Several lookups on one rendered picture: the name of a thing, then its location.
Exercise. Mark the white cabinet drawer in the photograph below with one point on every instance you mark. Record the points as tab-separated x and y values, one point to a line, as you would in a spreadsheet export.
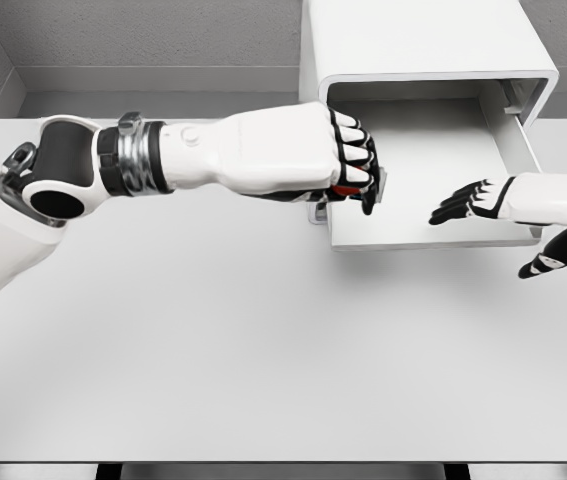
413	150

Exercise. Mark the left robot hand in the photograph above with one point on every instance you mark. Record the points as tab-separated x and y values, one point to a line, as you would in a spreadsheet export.
283	150

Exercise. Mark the red grey load switch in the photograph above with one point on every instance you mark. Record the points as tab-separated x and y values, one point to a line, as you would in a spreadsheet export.
350	189

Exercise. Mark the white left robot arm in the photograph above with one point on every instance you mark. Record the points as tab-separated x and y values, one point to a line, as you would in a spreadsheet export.
63	240

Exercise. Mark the white tabletop storage cabinet shell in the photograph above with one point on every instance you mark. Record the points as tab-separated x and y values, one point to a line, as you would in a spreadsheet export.
413	35

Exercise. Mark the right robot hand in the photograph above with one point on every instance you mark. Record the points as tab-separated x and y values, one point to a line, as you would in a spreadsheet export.
553	197

